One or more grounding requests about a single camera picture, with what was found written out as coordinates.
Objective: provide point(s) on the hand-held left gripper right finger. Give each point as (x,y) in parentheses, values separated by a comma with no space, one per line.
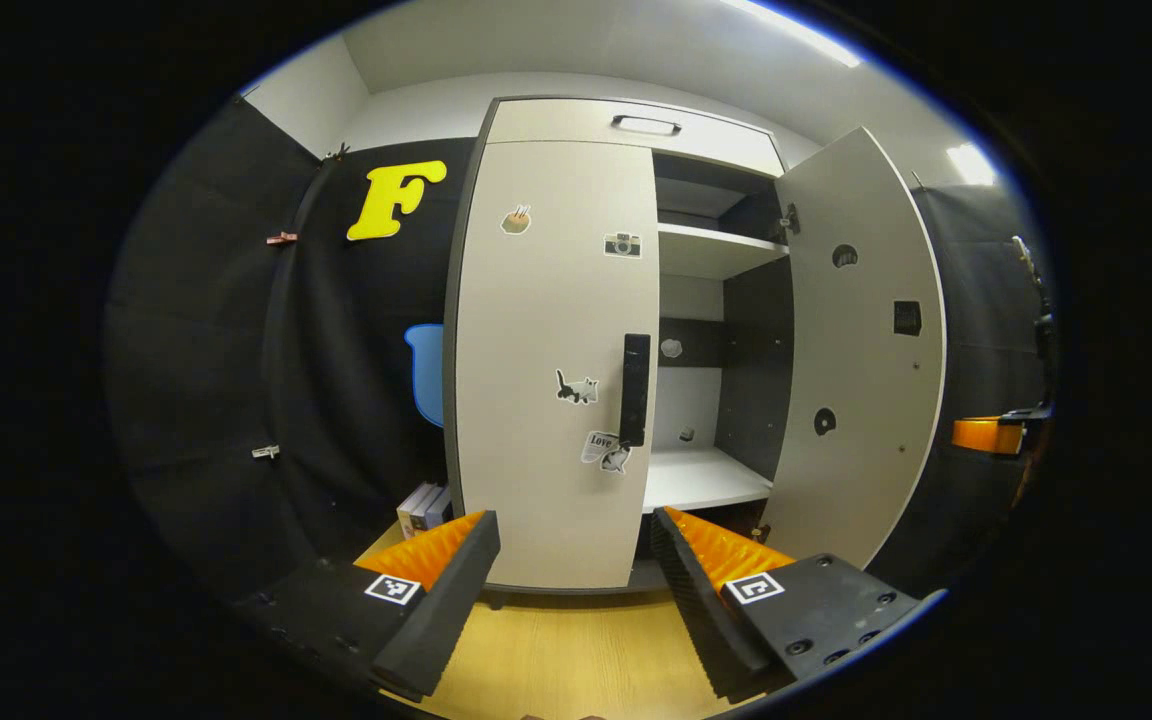
(701,610)

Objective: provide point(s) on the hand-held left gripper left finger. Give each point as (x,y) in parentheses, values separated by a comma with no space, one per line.
(451,600)

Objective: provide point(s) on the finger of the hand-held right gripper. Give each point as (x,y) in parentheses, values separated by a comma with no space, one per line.
(986,435)

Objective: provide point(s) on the beige cabinet door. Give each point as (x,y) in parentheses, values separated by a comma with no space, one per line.
(536,320)
(866,380)

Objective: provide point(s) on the grey double-door shoe cabinet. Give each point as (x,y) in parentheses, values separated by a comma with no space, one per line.
(756,360)

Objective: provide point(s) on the white deep cabinet shelf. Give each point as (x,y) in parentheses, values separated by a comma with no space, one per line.
(701,480)

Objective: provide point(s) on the white narrow cabinet shelf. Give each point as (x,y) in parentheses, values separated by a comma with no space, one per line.
(716,255)

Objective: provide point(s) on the beige cabinet flap panel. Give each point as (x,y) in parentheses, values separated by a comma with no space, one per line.
(556,122)

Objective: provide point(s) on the grey book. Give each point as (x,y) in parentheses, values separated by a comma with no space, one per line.
(433,508)

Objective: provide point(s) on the silver cloth clip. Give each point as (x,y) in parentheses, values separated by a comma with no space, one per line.
(266,452)

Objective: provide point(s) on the short ceiling light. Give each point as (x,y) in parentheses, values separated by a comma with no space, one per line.
(971,165)

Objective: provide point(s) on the black backdrop cloth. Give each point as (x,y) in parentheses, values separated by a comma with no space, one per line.
(206,350)

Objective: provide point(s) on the red-brown cloth clip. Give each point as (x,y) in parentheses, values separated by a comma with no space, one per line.
(282,238)

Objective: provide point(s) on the long ceiling light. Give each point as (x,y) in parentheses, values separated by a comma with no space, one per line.
(796,30)

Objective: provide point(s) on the black cloth clip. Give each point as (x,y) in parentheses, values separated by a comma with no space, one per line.
(336,154)

